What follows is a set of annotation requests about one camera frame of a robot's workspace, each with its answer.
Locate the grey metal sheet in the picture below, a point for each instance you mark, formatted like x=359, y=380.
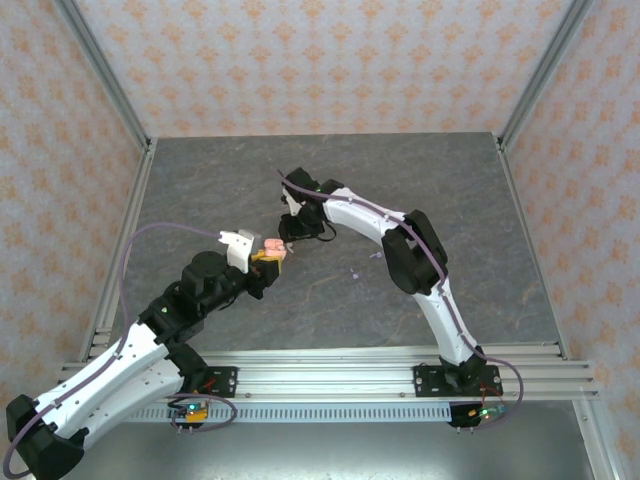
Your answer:
x=325, y=450

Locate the aluminium side rail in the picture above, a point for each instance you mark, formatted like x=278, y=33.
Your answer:
x=107, y=300
x=532, y=250

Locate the aluminium frame leg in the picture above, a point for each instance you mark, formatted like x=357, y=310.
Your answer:
x=595, y=445

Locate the aluminium frame post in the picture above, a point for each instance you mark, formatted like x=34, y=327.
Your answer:
x=108, y=75
x=541, y=75

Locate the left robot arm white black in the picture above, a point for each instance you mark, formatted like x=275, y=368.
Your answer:
x=100, y=380

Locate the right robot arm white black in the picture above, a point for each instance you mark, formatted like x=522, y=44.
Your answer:
x=450, y=320

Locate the wide aluminium base beam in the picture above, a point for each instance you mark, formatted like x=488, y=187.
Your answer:
x=325, y=375

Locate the pink earbud charging case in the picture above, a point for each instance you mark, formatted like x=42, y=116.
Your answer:
x=274, y=252

